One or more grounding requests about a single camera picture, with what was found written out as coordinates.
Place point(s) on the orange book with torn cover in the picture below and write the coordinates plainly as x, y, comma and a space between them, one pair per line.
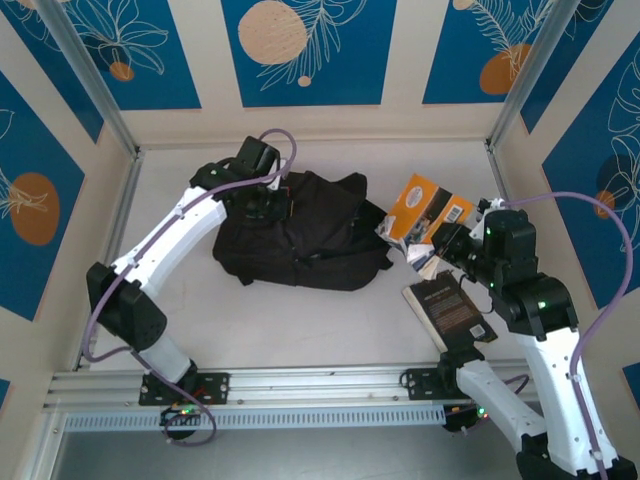
425, 205

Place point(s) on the black fabric backpack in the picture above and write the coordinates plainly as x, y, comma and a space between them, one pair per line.
300, 240

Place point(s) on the dark brown book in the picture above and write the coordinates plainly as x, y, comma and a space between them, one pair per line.
450, 310

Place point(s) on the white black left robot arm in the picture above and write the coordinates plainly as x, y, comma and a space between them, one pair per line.
160, 250

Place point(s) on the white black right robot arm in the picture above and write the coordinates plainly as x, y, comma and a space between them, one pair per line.
565, 390

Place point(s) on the small controller circuit board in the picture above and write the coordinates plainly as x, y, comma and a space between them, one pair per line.
465, 420
182, 414

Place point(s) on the grey metal panel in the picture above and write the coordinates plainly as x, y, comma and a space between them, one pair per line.
320, 457

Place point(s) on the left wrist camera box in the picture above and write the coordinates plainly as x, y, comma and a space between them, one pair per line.
282, 172

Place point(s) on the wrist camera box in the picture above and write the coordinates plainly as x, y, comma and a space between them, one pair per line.
282, 172
492, 205

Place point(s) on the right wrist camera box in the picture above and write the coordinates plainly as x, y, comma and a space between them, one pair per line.
492, 205

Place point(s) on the aluminium side rail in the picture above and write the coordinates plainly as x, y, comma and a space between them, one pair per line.
123, 210
501, 175

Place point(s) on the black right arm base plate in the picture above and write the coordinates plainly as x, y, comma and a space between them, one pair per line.
420, 385

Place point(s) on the aluminium frame post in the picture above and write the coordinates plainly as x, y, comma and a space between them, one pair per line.
535, 65
88, 65

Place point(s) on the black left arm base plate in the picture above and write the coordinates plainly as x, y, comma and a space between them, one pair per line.
215, 390

